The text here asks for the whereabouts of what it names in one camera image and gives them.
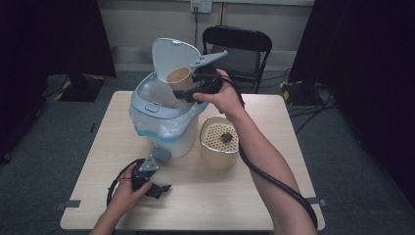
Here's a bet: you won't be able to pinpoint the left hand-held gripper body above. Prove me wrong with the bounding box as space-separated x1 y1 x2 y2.
131 156 161 194

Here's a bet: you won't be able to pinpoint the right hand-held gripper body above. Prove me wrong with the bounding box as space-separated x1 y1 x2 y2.
190 50 229 96

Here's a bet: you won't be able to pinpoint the brown paper cup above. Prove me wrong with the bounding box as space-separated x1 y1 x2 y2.
165 67 196 100

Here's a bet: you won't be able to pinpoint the white trash can grey lid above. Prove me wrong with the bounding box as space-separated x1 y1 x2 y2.
129 37 210 164

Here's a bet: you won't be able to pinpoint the dark wet tea residue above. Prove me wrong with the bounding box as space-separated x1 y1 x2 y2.
218 131 235 144

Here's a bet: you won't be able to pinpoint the beige strainer container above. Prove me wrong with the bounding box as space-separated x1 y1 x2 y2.
199 115 241 170

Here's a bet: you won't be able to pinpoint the person's right hand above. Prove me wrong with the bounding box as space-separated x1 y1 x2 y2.
193 68 246 117

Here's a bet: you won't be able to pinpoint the person's left hand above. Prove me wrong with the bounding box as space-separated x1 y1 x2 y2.
109 163 154 216

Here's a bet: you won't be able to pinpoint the translucent blue-edged trash bag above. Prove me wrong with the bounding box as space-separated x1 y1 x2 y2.
129 101 210 145

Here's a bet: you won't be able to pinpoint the black folding chair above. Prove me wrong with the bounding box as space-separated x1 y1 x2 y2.
201 24 273 95

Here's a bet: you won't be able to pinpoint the grey tape piece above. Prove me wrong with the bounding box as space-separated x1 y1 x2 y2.
55 199 82 212
304 196 328 208

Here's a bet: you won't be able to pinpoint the dark stand base yellow tape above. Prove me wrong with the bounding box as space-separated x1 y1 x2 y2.
45 72 108 103
279 79 325 106

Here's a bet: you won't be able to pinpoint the black curtain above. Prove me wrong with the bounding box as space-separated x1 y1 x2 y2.
0 0 117 165
288 0 415 212

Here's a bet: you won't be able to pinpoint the black outlet power cable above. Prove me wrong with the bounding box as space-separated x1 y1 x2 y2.
193 7 201 50

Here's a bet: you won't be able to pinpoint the white wall outlet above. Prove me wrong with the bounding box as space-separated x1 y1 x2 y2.
190 0 213 15

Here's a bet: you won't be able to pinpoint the black floor cables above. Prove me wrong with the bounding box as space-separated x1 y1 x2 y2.
260 68 338 135

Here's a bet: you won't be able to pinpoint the right hand-held gripper black cable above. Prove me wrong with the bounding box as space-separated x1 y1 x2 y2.
195 73 319 231

